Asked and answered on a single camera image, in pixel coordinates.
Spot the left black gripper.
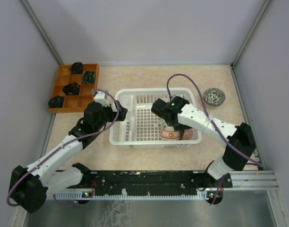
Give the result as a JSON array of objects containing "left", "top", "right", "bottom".
[{"left": 94, "top": 100, "right": 128, "bottom": 132}]

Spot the white plastic dish rack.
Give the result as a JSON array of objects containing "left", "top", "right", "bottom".
[{"left": 109, "top": 88, "right": 202, "bottom": 148}]

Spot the grey patterned bowl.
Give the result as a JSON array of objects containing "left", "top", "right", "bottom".
[{"left": 203, "top": 87, "right": 226, "bottom": 107}]

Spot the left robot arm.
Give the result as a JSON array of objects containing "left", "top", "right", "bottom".
[{"left": 6, "top": 101, "right": 128, "bottom": 213}]

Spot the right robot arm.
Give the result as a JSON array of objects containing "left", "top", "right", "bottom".
[{"left": 151, "top": 96, "right": 256, "bottom": 187}]

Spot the red white patterned bowl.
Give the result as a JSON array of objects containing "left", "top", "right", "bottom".
[{"left": 160, "top": 126, "right": 181, "bottom": 140}]

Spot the pink bowl front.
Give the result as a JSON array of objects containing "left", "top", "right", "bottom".
[{"left": 182, "top": 129, "right": 193, "bottom": 140}]

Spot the wooden compartment tray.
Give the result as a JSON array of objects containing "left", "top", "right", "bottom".
[{"left": 48, "top": 63, "right": 100, "bottom": 114}]

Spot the black orange rolled item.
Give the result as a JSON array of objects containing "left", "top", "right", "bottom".
[{"left": 62, "top": 82, "right": 80, "bottom": 96}]

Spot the green black rolled item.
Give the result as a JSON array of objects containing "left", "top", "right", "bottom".
[{"left": 82, "top": 70, "right": 95, "bottom": 85}]

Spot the dark green rolled item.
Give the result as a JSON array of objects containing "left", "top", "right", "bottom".
[{"left": 48, "top": 96, "right": 64, "bottom": 108}]

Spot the black rolled item top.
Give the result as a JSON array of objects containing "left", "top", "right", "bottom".
[{"left": 69, "top": 62, "right": 84, "bottom": 74}]

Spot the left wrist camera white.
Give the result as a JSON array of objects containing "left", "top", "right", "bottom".
[{"left": 92, "top": 89, "right": 110, "bottom": 107}]

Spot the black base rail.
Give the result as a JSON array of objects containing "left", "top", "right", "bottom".
[{"left": 69, "top": 170, "right": 220, "bottom": 196}]

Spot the white cable duct strip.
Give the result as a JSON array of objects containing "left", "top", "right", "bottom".
[{"left": 53, "top": 189, "right": 221, "bottom": 201}]

